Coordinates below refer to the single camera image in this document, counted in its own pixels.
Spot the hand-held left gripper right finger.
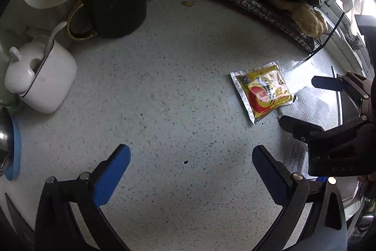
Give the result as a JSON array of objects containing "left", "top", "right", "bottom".
[{"left": 252, "top": 146, "right": 349, "bottom": 251}]

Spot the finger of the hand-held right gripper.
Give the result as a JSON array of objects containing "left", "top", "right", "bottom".
[
  {"left": 311, "top": 71, "right": 372, "bottom": 100},
  {"left": 278, "top": 115, "right": 369, "bottom": 149}
]

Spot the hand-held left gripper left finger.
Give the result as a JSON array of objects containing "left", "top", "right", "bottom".
[{"left": 35, "top": 144, "right": 131, "bottom": 251}]

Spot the white printed paper slip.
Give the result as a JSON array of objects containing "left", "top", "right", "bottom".
[{"left": 283, "top": 139, "right": 310, "bottom": 173}]

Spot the yellow sauce packet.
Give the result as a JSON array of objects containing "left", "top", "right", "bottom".
[{"left": 230, "top": 61, "right": 298, "bottom": 125}]

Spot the person's right hand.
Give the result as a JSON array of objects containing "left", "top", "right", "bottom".
[{"left": 357, "top": 174, "right": 376, "bottom": 190}]

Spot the stainless steel sink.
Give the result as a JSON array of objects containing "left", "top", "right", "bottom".
[{"left": 330, "top": 66, "right": 372, "bottom": 222}]

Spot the steel wool scrubber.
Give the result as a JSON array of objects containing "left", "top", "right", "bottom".
[{"left": 342, "top": 20, "right": 365, "bottom": 48}]

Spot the yellow loofah sponge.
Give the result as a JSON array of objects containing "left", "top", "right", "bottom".
[{"left": 266, "top": 0, "right": 328, "bottom": 37}]

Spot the steel utensil with blue rim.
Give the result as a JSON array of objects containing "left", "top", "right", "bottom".
[{"left": 0, "top": 107, "right": 22, "bottom": 181}]

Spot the white lidded ceramic jar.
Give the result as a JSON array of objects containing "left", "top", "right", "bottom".
[{"left": 4, "top": 35, "right": 77, "bottom": 114}]

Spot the white jar spoon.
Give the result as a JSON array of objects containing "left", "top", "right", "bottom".
[{"left": 44, "top": 22, "right": 68, "bottom": 47}]

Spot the black mug with gold handle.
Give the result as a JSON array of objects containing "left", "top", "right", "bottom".
[{"left": 67, "top": 0, "right": 147, "bottom": 41}]

